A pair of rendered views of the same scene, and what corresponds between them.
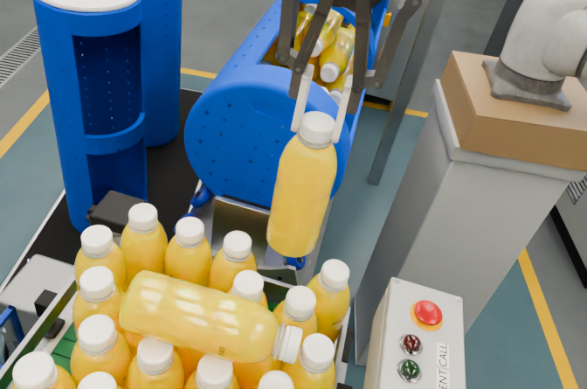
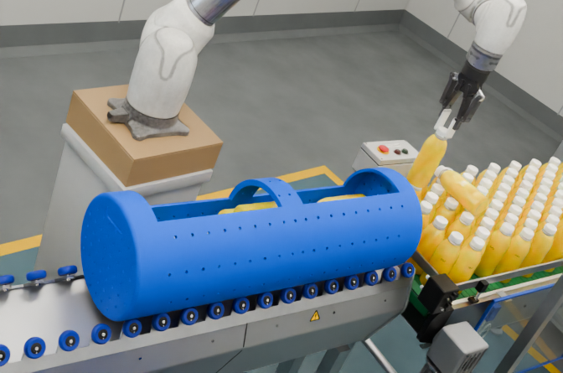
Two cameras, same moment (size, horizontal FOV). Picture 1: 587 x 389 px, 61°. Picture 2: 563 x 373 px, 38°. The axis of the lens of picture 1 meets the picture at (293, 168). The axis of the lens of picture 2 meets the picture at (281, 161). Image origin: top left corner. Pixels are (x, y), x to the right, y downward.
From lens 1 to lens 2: 2.74 m
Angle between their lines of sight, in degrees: 102
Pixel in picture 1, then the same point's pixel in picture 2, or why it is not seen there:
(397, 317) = (393, 157)
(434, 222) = not seen: hidden behind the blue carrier
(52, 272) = (460, 337)
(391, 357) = (405, 156)
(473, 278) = not seen: hidden behind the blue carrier
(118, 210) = (446, 281)
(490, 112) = (211, 136)
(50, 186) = not seen: outside the picture
